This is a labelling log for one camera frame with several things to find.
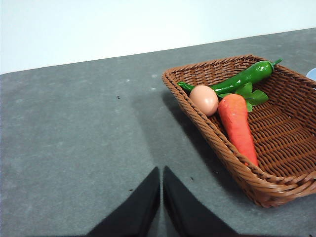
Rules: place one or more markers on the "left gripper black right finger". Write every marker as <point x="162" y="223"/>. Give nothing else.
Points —
<point x="190" y="212"/>

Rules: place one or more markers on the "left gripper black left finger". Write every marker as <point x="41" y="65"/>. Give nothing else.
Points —
<point x="135" y="212"/>

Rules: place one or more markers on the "blue round plate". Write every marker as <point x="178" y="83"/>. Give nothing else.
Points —
<point x="312" y="74"/>

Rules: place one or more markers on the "brown wicker basket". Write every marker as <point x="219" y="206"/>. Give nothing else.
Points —
<point x="279" y="138"/>

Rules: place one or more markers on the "orange carrot with green leaves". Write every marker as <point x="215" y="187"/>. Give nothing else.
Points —
<point x="237" y="123"/>

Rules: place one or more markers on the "green chili pepper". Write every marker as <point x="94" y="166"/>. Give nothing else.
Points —
<point x="256" y="72"/>

